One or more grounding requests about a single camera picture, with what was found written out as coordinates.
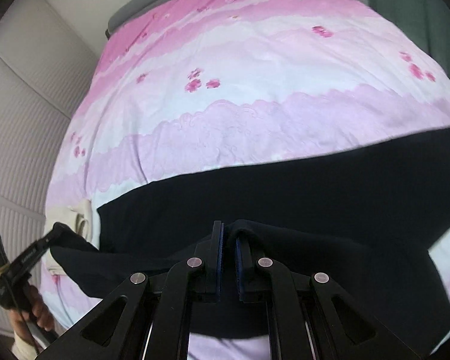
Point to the white louvered wardrobe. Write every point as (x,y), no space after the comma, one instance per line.
(45,72)

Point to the black pants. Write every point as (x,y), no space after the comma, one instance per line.
(366,217)

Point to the folded beige garment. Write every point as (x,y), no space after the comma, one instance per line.
(77,217)

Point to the pink floral bedspread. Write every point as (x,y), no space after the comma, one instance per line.
(164,110)

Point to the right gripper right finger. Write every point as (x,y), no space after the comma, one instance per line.
(312,317)

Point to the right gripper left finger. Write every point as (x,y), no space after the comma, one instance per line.
(146,317)

